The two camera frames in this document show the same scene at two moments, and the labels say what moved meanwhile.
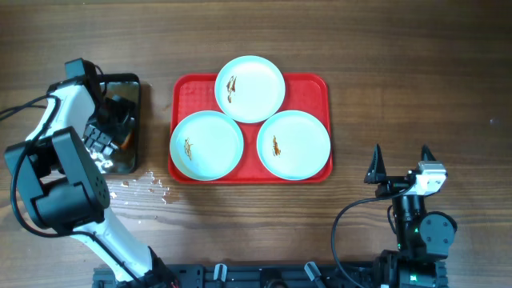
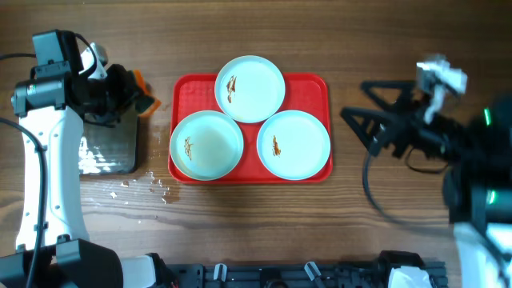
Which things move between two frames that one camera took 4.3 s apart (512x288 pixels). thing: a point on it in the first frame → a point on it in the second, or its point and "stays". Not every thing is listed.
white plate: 294,145 stays
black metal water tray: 112,136 stays
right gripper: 397,184 → 394,130
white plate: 206,146 stays
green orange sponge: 129,141 → 146,102
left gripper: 101,136 → 130,91
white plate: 250,89 stays
